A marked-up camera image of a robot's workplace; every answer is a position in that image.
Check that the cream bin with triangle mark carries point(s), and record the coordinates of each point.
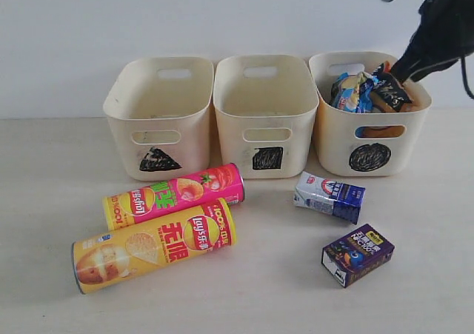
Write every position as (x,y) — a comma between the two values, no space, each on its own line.
(159,114)

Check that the pink Lays chips can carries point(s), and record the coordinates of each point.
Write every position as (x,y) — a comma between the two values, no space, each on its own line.
(165,197)

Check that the white blue milk carton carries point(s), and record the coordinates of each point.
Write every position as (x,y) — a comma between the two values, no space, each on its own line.
(328,196)

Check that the purple juice carton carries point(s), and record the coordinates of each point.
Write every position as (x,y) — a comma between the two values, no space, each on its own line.
(356,254)

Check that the yellow Lays chips can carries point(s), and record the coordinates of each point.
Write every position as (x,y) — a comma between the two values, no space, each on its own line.
(123,254)

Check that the orange black noodle packet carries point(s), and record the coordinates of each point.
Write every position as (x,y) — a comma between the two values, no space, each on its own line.
(388,96)

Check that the blue black noodle packet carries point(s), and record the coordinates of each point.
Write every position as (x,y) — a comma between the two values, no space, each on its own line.
(351,93)

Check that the cream bin with circle mark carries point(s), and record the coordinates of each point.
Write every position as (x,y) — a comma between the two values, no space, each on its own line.
(356,144)

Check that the cream bin with square mark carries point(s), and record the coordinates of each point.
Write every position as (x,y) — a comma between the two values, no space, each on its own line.
(265,109)

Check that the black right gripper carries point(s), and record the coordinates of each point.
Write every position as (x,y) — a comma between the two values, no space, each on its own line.
(444,34)

